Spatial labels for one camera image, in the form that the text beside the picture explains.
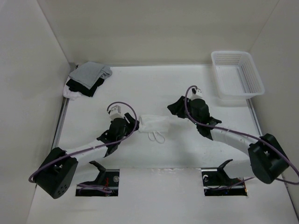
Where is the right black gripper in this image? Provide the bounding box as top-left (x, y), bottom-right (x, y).
top-left (167, 96), bottom-right (200, 126)

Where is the white tank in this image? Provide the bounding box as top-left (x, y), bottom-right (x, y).
top-left (138, 115), bottom-right (170, 144)
top-left (63, 85), bottom-right (82, 101)

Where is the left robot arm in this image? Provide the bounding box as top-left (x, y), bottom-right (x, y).
top-left (30, 113), bottom-right (139, 199)

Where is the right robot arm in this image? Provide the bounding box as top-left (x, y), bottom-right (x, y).
top-left (167, 96), bottom-right (290, 184)

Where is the folded white tank top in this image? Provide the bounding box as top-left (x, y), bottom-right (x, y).
top-left (63, 85), bottom-right (82, 101)

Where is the folded black tank top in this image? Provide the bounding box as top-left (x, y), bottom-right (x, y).
top-left (66, 78), bottom-right (105, 97)

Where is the folded grey tank top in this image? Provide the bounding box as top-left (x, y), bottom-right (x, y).
top-left (70, 62), bottom-right (113, 89)

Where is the white plastic basket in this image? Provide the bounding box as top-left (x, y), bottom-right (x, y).
top-left (211, 51), bottom-right (265, 100)

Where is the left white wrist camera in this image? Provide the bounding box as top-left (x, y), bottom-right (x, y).
top-left (107, 105), bottom-right (123, 121)

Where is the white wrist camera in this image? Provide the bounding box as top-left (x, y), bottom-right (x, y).
top-left (107, 105), bottom-right (123, 121)
top-left (190, 88), bottom-right (203, 100)

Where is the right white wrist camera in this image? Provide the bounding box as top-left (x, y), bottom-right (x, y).
top-left (190, 88), bottom-right (203, 100)

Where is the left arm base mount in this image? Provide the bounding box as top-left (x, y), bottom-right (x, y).
top-left (75, 161), bottom-right (120, 197)

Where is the metal table edge rail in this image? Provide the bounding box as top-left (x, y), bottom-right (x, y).
top-left (44, 62), bottom-right (77, 158)

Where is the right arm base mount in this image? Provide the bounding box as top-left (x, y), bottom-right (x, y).
top-left (201, 159), bottom-right (247, 196)

